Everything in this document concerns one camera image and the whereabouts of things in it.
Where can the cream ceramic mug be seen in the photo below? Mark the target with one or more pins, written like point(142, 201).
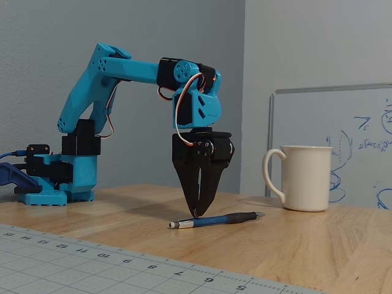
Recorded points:
point(306, 177)

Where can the dark blue table clamp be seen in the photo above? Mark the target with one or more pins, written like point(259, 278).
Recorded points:
point(15, 177)

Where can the black motor controller board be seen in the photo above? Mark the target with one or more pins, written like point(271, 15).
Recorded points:
point(36, 150)

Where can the blue pen with black grip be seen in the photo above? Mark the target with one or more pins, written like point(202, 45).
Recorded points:
point(214, 220)

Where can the whiteboard with blue drawings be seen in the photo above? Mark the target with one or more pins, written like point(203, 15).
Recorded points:
point(352, 104)

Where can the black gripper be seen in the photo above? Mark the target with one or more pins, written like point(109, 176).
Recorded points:
point(184, 150)

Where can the grey gridded cutting mat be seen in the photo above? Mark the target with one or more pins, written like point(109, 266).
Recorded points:
point(61, 269)

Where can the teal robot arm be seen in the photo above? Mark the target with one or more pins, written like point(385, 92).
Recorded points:
point(134, 69)

